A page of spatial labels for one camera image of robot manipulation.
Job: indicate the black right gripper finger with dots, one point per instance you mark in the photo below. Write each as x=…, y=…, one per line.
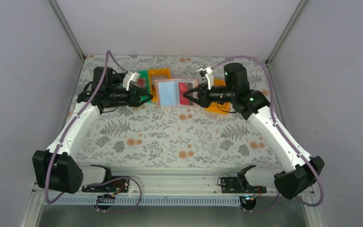
x=192, y=97
x=201, y=87

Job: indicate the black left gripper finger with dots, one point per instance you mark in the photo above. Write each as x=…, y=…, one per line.
x=145, y=99
x=142, y=92

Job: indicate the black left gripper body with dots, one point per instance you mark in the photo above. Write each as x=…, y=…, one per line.
x=133, y=97

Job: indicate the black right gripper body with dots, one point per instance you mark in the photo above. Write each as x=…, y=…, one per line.
x=202, y=97

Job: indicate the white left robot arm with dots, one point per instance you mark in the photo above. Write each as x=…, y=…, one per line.
x=54, y=167

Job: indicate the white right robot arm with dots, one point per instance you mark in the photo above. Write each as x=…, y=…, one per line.
x=300, y=170

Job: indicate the red white card stack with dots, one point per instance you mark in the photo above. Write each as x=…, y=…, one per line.
x=141, y=82

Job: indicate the white floral card stack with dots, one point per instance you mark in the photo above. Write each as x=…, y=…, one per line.
x=159, y=77

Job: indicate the green storage bin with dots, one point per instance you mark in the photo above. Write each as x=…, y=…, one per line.
x=144, y=74

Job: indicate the orange storage bin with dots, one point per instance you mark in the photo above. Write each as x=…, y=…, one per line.
x=219, y=108

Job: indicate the yellow storage bin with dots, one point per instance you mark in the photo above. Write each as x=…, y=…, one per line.
x=157, y=74

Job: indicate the floral tablecloth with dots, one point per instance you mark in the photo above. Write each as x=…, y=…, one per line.
x=179, y=136

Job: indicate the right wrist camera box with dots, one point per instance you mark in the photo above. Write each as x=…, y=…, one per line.
x=206, y=73

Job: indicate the aluminium mounting rail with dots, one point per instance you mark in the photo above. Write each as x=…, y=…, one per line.
x=164, y=186

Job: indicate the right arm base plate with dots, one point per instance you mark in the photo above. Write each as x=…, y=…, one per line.
x=230, y=185

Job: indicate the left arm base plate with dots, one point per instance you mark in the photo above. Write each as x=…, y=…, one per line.
x=117, y=186

